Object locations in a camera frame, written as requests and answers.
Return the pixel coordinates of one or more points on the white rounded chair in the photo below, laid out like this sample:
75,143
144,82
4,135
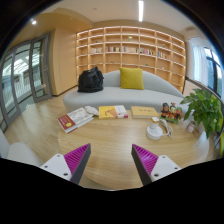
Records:
21,154

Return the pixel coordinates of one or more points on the flat yellow book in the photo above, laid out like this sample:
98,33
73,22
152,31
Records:
144,112

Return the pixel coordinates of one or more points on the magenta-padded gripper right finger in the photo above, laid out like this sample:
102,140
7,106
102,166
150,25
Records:
164,166

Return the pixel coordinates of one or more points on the yellow square cushion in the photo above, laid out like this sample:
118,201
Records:
131,78

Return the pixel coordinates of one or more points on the small white red-labelled cup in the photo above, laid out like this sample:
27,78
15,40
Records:
191,127

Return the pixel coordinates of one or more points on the small white crumpled cloth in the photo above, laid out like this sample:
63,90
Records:
91,110

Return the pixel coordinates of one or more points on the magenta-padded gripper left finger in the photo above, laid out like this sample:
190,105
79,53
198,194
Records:
56,165

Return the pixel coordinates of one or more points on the long ceiling light strip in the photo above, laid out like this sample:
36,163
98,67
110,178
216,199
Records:
141,10

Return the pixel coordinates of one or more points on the grey-framed glass door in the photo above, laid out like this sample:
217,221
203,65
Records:
21,76

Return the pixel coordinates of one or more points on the black backpack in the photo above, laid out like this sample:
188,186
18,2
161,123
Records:
90,80

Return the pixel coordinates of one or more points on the potted green leafy plant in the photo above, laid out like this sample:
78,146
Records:
204,108

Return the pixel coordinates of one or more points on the three-warrior painted figurine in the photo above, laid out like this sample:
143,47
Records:
171,113

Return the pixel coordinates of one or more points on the wooden wall shelf unit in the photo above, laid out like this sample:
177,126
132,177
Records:
130,58

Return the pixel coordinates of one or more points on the dark-framed window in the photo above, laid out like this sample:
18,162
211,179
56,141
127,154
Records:
213,71

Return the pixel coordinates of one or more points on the white gold-trimmed cube charger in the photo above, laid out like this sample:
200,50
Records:
154,122

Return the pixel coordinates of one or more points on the white sheer curtain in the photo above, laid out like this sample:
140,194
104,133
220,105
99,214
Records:
199,63

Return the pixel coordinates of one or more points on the curved grey sofa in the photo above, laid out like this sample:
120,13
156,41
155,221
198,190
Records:
113,96

